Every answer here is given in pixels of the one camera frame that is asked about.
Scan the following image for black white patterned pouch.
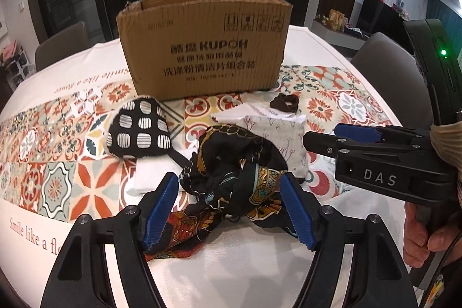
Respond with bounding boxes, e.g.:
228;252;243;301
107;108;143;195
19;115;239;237
104;96;192;168

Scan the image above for black television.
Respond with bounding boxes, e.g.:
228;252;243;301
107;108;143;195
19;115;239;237
357;0;410;38

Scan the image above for white tv cabinet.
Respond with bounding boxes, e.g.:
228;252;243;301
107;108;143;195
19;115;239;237
314;17;369;49

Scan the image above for brown hair scrunchie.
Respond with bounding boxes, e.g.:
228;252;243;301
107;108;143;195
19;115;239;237
270;94;299;113

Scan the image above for grey dining chair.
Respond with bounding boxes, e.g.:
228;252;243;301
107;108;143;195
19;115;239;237
350;32;428;114
35;21;91;72

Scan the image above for patterned tile-print tablecloth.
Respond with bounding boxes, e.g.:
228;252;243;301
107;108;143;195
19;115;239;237
0;25;408;308

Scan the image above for black patterned silk scarf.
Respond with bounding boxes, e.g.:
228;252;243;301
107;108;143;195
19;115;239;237
144;125;307;260

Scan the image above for grey floral fabric pouch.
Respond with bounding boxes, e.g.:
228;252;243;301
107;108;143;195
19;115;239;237
234;114;308;182

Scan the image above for white shoe rack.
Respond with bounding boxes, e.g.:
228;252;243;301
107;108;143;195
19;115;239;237
0;41;29;88

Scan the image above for brown cardboard box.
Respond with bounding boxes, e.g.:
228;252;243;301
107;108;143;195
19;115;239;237
116;0;294;102

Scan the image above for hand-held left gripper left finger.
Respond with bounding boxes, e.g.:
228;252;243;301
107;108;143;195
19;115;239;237
38;171;181;308

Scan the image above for black cable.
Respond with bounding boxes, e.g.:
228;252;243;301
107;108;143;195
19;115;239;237
420;229;462;305

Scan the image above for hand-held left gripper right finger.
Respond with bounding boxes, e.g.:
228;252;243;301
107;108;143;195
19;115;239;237
280;171;423;308

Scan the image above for white wipe cloth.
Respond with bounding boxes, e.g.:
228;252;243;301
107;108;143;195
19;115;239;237
213;104;307;126

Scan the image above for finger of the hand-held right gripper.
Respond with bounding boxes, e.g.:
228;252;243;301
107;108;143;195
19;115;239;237
302;130;430;164
334;123;432;147

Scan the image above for person's right hand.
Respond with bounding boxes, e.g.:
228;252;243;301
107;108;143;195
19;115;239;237
403;201;462;267

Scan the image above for yellow paper bags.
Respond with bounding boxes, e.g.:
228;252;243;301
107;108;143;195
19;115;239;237
327;9;349;31

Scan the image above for teal curtain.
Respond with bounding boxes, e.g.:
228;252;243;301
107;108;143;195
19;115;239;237
426;0;462;63

